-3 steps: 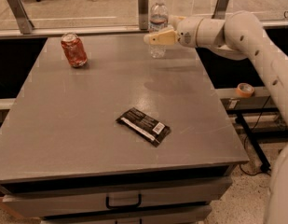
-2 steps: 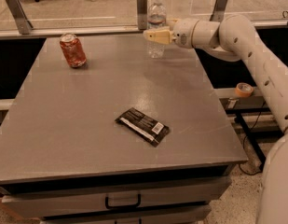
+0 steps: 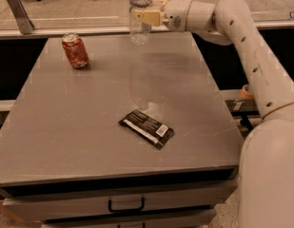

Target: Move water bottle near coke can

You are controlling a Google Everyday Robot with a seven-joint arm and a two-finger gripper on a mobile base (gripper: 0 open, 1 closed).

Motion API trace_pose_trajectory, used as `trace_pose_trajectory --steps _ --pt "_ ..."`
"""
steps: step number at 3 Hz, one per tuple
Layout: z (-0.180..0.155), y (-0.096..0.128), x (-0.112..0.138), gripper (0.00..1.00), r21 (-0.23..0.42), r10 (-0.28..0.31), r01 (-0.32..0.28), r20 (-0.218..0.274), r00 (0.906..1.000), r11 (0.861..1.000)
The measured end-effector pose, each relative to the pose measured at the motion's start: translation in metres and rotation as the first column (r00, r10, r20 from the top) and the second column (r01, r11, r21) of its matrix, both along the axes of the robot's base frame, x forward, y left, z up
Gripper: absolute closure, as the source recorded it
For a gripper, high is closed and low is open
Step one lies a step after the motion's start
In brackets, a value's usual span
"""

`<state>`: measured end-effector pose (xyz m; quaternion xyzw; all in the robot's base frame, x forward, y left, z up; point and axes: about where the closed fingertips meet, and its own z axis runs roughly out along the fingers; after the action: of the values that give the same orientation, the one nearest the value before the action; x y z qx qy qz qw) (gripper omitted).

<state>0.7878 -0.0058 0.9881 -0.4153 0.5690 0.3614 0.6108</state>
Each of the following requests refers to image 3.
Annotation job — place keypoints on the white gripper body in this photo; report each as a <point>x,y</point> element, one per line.
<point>176,13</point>

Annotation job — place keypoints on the black drawer handle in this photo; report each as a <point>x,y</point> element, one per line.
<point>126,205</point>

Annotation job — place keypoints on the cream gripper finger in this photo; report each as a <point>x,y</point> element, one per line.
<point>152,17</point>
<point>159,3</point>

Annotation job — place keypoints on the grey drawer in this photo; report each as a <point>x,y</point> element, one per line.
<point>171,219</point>
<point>95,203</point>

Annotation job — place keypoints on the red coke can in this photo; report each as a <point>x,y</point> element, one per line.
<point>75,50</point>

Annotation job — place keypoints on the clear plastic water bottle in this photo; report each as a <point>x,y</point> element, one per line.
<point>139,31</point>

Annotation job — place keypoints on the left metal railing bracket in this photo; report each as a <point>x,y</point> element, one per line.
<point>22,20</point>

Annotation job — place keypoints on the black snack bar wrapper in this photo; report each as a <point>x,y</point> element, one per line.
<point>156,133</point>

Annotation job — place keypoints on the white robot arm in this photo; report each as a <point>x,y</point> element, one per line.
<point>266,170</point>

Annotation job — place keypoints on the grey lower drawer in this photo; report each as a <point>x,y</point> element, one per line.
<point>171,219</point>

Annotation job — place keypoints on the grey upper drawer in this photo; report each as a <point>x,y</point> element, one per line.
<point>95,203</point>

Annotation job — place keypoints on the black metal stand leg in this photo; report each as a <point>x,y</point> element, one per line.
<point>246,122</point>

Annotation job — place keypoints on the orange tape roll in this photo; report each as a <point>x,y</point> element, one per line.
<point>246,92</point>

